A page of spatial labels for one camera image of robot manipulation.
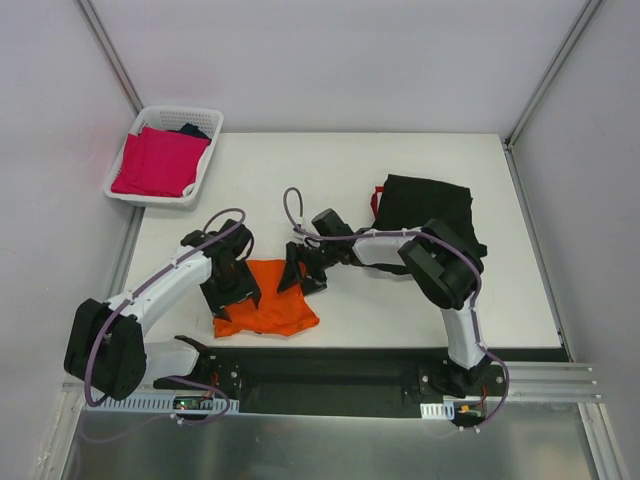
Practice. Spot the pink t shirt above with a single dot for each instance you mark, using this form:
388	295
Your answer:
159	163

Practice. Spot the right aluminium frame post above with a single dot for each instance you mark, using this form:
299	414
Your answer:
577	30

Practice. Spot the left white cable duct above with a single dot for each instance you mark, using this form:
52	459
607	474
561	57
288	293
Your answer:
168	403

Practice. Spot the white plastic basket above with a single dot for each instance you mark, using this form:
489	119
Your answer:
165	117

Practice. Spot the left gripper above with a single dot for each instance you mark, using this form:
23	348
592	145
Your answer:
232	292

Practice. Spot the right white cable duct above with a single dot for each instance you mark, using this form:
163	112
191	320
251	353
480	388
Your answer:
437	411

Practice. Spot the black t shirt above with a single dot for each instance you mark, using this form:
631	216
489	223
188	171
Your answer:
408	202

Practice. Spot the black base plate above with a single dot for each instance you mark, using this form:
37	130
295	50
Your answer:
354	382

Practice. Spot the orange t shirt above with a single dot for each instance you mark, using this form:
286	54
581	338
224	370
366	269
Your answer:
284	314

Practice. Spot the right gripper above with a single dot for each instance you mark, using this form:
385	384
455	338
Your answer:
308	270

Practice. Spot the aluminium frame post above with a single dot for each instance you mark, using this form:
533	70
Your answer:
577	30
95	24

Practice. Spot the white cable duct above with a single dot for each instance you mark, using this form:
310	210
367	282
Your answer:
168	403
437	411

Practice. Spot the left aluminium frame post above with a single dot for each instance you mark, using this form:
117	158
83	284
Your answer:
95	24

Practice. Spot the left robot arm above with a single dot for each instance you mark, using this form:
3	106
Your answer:
107	349

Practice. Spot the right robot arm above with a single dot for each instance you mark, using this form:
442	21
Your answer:
445	268

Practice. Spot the dark navy t shirt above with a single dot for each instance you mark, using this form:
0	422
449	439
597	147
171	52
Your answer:
193	131

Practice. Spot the red t shirt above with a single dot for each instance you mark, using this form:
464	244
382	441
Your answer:
376	199

